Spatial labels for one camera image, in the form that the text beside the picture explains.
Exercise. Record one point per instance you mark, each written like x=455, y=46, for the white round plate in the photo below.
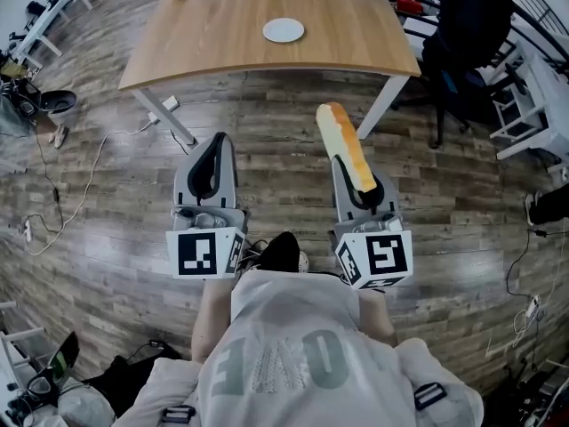
x=283, y=29

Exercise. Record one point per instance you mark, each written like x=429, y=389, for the person's right forearm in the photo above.
x=378, y=316

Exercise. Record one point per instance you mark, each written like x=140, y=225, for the white bench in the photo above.
x=49, y=20

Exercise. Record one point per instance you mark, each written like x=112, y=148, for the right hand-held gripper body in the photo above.
x=386, y=256

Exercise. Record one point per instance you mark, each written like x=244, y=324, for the person's white printed shirt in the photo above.
x=293, y=363

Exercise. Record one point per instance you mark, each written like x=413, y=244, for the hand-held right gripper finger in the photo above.
x=387, y=198
x=343, y=198

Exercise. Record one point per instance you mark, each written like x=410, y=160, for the slice of bread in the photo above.
x=342, y=140

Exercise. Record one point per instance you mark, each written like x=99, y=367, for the white power strip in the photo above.
x=169, y=104
x=529, y=311

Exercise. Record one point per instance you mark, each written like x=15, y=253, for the black laptop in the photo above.
x=64, y=356

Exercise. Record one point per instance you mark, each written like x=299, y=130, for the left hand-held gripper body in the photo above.
x=195, y=251

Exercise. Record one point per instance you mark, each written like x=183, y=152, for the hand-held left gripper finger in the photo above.
x=182, y=185
x=227, y=171

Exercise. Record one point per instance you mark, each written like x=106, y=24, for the pair of beige slippers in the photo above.
x=59, y=136

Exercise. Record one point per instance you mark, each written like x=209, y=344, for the person's black shoe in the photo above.
x=281, y=254

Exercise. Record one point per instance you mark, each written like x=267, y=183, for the wooden table with white legs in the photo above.
x=231, y=34

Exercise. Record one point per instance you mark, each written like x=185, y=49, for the person's left forearm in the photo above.
x=211, y=318

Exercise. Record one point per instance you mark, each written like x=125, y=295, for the black office chair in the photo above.
x=471, y=38

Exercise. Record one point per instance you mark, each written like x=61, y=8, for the grey waste bin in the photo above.
x=60, y=105

